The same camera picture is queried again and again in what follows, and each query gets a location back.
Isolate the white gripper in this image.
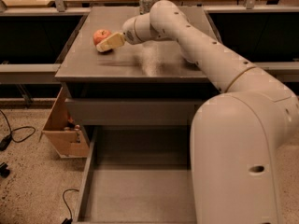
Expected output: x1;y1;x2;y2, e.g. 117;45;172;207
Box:
96;13;156;52

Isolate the red apple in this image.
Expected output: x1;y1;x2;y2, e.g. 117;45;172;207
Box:
93;29;111;45

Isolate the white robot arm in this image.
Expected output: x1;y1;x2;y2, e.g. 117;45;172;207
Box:
96;0;299;224

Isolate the grey drawer cabinet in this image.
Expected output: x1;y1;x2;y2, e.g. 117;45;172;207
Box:
55;7;219;140

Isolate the closed grey top drawer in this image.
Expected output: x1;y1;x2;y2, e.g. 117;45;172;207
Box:
65;98;203;126

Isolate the open grey middle drawer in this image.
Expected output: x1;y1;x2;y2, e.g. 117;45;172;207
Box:
74;126;196;224

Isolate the silver soda can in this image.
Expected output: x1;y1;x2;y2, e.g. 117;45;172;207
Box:
139;0;154;15

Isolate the cardboard box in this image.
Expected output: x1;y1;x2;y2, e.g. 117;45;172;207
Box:
42;90;89;158

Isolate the black plug left floor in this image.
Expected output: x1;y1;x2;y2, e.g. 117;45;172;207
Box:
0;162;10;178

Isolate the black cable left floor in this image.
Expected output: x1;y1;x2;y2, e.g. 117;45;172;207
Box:
0;109;36;144

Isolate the black cable near drawer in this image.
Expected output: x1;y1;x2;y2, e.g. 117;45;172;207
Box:
61;189;80;224

